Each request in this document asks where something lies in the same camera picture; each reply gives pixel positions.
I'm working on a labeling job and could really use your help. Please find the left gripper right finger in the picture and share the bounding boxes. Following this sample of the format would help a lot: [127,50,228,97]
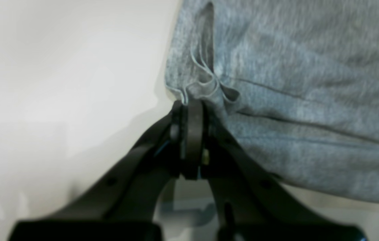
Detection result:
[189,100,367,241]

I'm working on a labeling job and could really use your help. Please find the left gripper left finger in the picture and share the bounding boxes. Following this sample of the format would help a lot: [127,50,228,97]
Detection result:
[9,101,187,241]

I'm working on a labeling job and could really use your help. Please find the grey T-shirt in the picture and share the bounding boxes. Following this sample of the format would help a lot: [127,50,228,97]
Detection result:
[165,0,379,203]

